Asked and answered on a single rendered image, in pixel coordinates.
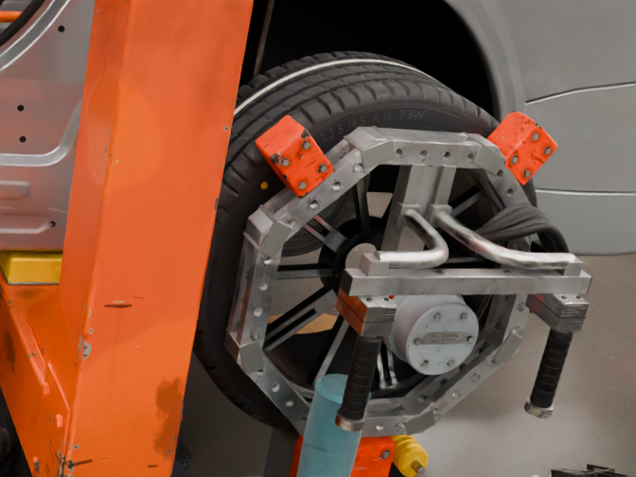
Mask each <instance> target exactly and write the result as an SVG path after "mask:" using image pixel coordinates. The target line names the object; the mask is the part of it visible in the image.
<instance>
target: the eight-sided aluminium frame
mask: <svg viewBox="0 0 636 477"><path fill-rule="evenodd" d="M345 154H346V156H345ZM325 156H326V158H327V160H328V161H329V162H330V164H331V165H332V166H333V167H334V169H335V170H334V172H333V173H332V174H331V175H330V176H328V177H327V178H326V179H325V180H324V181H323V182H322V183H321V184H319V185H318V186H317V187H315V188H314V189H313V190H312V191H311V192H310V193H308V194H307V195H306V196H305V197H304V198H302V199H300V198H298V197H297V196H296V195H295V194H294V193H293V192H292V191H291V190H290V189H289V188H288V187H287V186H285V187H284V188H283V189H282V190H281V191H279V192H278V193H277V194H276V195H274V196H273V197H272V198H271V199H270V200H269V201H267V202H266V203H265V204H261V205H260V206H259V208H258V210H257V211H256V212H255V213H253V214H252V215H251V216H250V217H249V218H248V221H247V225H246V229H245V231H244V232H243V235H244V241H243V246H242V251H241V256H240V262H239V266H238V276H237V281H236V286H235V290H234V296H233V301H232V306H231V311H230V316H229V321H228V327H226V328H225V330H226V336H225V342H224V345H225V347H226V348H227V349H228V351H229V352H230V354H231V355H232V357H233V358H234V359H235V361H236V362H237V364H238V365H239V366H240V368H241V369H242V371H243V372H244V374H245V375H248V376H249V377H250V378H251V379H252V381H253V382H254V383H255V384H256V385H257V386H258V387H259V388H260V390H261V391H262V392H263V393H264V394H265V395H266V396H267V397H268V398H269V400H270V401H271V402H272V403H273V404H274V405H275V406H276V407H277V409H278V410H279V411H280V412H281V413H282V414H283V415H284V416H285V417H286V418H287V419H288V420H289V421H290V423H291V424H292V425H293V427H294V428H295V429H296V430H297V432H298V433H299V434H302V435H303V437H304V432H305V429H306V425H307V420H308V417H309V410H310V406H311V403H312V402H306V401H305V400H304V398H303V397H302V396H301V395H300V394H299V393H298V392H297V390H296V389H295V388H294V387H293V386H292V385H291V383H290V382H289V381H288V380H287V379H286V378H285V377H284V375H283V374H282V373H281V372H280V371H279V370H278V368H277V367H276V366H275V365H274V364H273V363H272V361H271V360H270V359H269V358H268V357H267V356H266V355H265V353H264V352H263V351H262V347H263V343H264V338H265V333H266V328H267V324H268V319H269V314H270V309H271V304H272V300H273V295H274V286H275V281H276V277H277V272H278V267H279V262H280V258H281V253H282V248H283V244H284V243H285V241H286V240H288V239H289V238H290V237H292V236H293V235H294V234H295V233H296V232H298V231H299V230H300V229H301V228H302V227H304V226H305V225H306V224H307V223H308V222H310V221H311V220H312V219H314V218H315V217H316V216H317V215H318V214H320V213H321V212H322V211H323V210H324V209H326V208H327V207H328V206H329V205H331V204H332V203H333V202H334V201H336V200H337V199H338V198H339V197H340V196H342V195H343V194H344V193H345V192H347V190H348V189H349V188H351V187H352V186H353V185H355V184H356V183H357V182H358V181H359V180H360V179H362V178H363V177H364V176H365V175H366V174H368V173H369V172H370V171H371V170H372V169H374V168H375V167H376V166H377V165H380V164H383V165H403V166H410V165H411V164H424V165H425V167H442V165H447V166H456V167H457V168H472V169H473V171H474V172H475V174H476V176H477V177H478V179H479V181H480V182H481V184H482V186H483V187H484V189H485V190H486V193H487V194H488V196H489V198H490V199H491V201H492V202H493V203H494V205H495V206H496V208H497V210H498V211H499V212H501V211H502V210H504V209H505V208H507V207H508V206H510V205H512V204H515V203H526V204H529V205H530V206H532V204H531V203H530V202H529V200H528V198H527V196H526V195H525V193H524V191H523V190H522V188H521V186H520V184H519V182H518V180H517V179H516V177H515V176H514V175H513V173H512V172H511V171H510V170H509V169H508V168H507V167H506V166H505V165H504V161H505V160H506V158H505V157H504V156H503V155H502V153H501V152H500V150H499V148H498V147H497V146H495V145H494V144H492V143H491V142H489V141H488V140H486V139H485V138H483V137H482V136H481V135H480V134H478V133H466V132H433V131H418V130H402V129H387V128H377V127H376V126H372V127H358V128H357V129H356V130H355V131H353V132H352V133H351V134H348V135H346V136H344V139H343V140H342V141H341V142H340V143H338V144H337V145H336V146H335V147H334V148H332V149H331V150H330V151H328V152H327V153H326V154H325ZM357 164H358V165H357ZM356 165H357V166H356ZM335 182H336V183H335ZM334 183H335V184H334ZM312 201H313V202H312ZM311 202H312V203H311ZM279 208H280V210H279V211H277V210H278V209H279ZM288 220H290V221H288ZM532 240H539V237H538V234H537V233H536V234H534V235H531V236H527V237H524V238H517V239H512V240H509V241H508V244H507V248H508V249H512V250H517V251H523V252H531V251H530V247H531V243H532ZM531 253H532V252H531ZM527 295H528V294H494V295H493V299H492V303H491V306H490V310H489V313H488V316H487V320H486V326H485V328H484V329H483V331H481V332H480V333H479V334H478V338H477V341H476V344H475V346H474V347H473V349H472V350H471V352H470V353H469V355H468V356H467V358H466V359H465V360H464V361H463V362H462V363H460V364H459V365H458V366H456V367H455V368H453V369H452V370H451V371H449V372H446V373H444V374H440V375H433V376H431V375H429V376H428V377H427V378H426V379H424V380H423V381H422V382H420V383H419V384H418V385H417V386H416V387H415V388H414V389H413V390H412V391H411V392H409V393H408V394H407V395H406V396H404V397H394V398H376V399H369V401H368V403H367V407H366V412H365V415H366V420H365V424H364V428H363V429H362V436H361V438H363V437H376V436H389V435H404V434H407V436H410V435H412V434H417V433H423V432H424V431H426V430H427V429H428V428H430V427H431V426H433V425H435V421H437V420H438V419H439V418H440V417H441V416H442V415H444V414H445V413H446V412H447V411H449V410H450V409H451V408H452V407H453V406H454V405H456V404H457V403H458V402H459V401H460V400H462V399H463V398H464V397H465V396H466V395H468V394H469V393H470V392H471V391H472V390H474V389H475V388H476V387H477V386H478V385H480V384H481V383H482V382H483V381H484V380H486V379H487V378H488V377H489V376H490V375H492V374H493V373H494V372H495V371H496V370H497V369H499V368H500V367H501V366H502V365H503V364H507V363H508V362H509V360H510V359H511V358H512V357H513V356H514V355H515V354H517V353H518V350H519V347H520V344H521V342H522V340H523V337H522V334H523V332H524V328H525V325H526V321H527V318H528V314H529V311H530V309H529V308H528V307H526V306H525V302H526V299H527Z"/></svg>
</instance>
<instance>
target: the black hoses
mask: <svg viewBox="0 0 636 477"><path fill-rule="evenodd" d="M474 232H475V233H477V234H478V235H480V236H481V237H483V238H485V239H487V240H489V241H491V242H493V243H499V242H504V241H509V240H512V239H520V238H524V237H527V236H531V235H534V234H536V233H537V234H538V237H539V240H532V243H531V247H530V251H531V252H532V253H570V252H569V249H568V246H567V243H566V241H565V238H564V237H563V236H562V234H561V233H560V231H559V230H558V229H557V228H556V227H555V226H553V225H552V224H550V222H549V221H548V219H547V218H546V216H545V215H544V213H543V212H542V211H541V210H539V209H538V208H536V207H534V206H530V205H529V204H526V203H515V204H512V205H510V206H508V207H507V208H505V209H504V210H502V211H501V212H499V213H498V214H497V215H495V216H494V217H493V218H492V219H490V220H489V221H488V222H487V223H486V224H484V225H483V226H482V227H481V228H479V229H477V230H475V231H474ZM457 244H458V245H459V246H460V247H461V248H463V249H464V250H465V251H466V252H467V253H469V254H470V255H471V256H472V257H474V258H485V257H483V256H481V255H479V254H477V253H476V252H474V251H472V250H471V249H469V248H468V247H467V246H466V245H464V244H463V243H461V242H460V241H457Z"/></svg>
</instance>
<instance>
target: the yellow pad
mask: <svg viewBox="0 0 636 477"><path fill-rule="evenodd" d="M62 253H63V252H13V251H0V271H1V273H2V276H3V277H4V279H5V282H6V283H7V284H8V285H59V283H60V275H61V267H62Z"/></svg>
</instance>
